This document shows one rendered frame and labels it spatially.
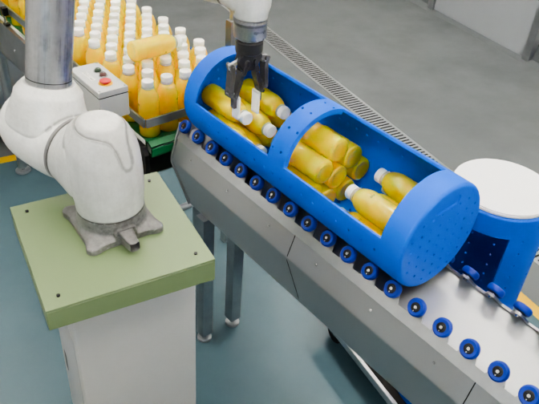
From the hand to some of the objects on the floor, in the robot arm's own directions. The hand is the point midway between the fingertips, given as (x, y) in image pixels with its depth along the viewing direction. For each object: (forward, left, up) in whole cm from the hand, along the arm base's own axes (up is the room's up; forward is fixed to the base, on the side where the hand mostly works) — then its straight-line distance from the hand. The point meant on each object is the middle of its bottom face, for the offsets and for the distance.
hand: (245, 105), depth 183 cm
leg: (-5, +17, -114) cm, 116 cm away
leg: (+9, +19, -114) cm, 116 cm away
